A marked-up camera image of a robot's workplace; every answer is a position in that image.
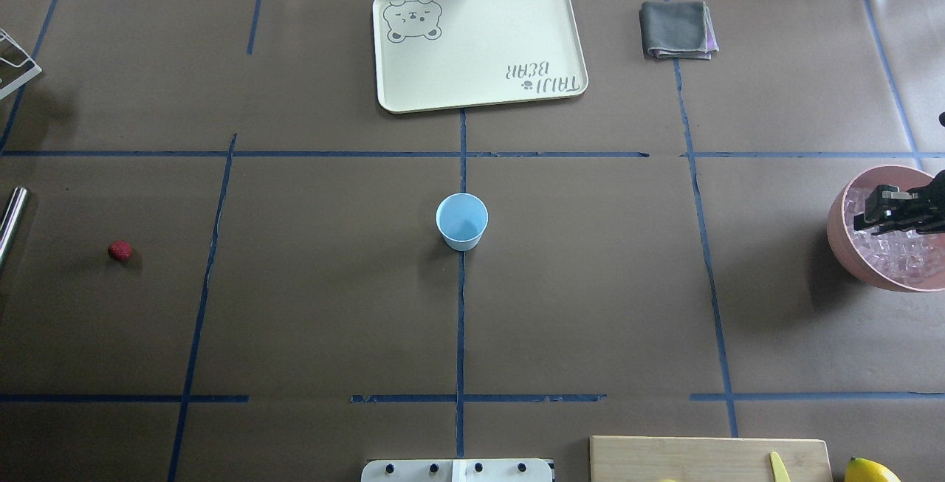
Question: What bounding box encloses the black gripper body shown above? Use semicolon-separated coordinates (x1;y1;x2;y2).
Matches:
907;170;944;233

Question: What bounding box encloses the light blue plastic cup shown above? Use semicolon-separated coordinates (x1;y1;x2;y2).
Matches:
435;193;489;251

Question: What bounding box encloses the red strawberry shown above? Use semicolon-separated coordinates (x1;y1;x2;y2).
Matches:
107;240;133;263

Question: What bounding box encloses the steel muddler black tip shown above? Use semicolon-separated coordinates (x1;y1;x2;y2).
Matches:
1;186;30;270

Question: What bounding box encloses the pink bowl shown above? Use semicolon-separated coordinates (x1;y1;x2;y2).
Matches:
827;165;944;292

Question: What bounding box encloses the yellow lemon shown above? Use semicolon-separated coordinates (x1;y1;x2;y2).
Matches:
844;456;901;482

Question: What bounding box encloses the folded grey cloth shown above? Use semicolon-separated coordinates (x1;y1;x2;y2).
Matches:
640;1;720;61

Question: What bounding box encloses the yellow knife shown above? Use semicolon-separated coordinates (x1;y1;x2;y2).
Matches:
769;451;792;482

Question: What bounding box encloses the wooden cutting board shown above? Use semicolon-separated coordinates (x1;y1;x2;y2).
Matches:
588;435;834;481

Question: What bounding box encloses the cream bear serving tray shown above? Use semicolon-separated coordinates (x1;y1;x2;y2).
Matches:
372;0;588;114

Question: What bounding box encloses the white camera mast base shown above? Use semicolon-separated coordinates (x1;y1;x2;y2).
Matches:
360;458;556;481

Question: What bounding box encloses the white wire cup rack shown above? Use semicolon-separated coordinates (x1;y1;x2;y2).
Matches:
0;29;43;100

